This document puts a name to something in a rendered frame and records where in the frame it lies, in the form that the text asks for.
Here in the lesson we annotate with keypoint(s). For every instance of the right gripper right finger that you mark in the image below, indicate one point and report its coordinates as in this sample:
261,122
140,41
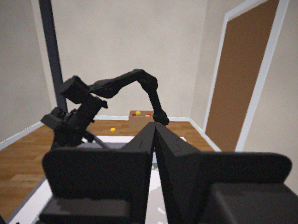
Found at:
184,172

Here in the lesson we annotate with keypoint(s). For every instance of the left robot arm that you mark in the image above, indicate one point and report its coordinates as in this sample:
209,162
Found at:
75,90

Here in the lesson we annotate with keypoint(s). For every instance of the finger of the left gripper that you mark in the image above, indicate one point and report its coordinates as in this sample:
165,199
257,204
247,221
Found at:
59,141
74,142

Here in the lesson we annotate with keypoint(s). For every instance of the dark grey metal support frame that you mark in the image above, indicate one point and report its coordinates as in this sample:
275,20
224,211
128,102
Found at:
53,56

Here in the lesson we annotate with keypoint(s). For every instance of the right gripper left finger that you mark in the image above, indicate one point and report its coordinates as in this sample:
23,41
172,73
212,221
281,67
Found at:
112,169

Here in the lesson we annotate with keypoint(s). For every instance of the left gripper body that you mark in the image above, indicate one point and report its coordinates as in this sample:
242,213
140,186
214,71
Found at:
79,121

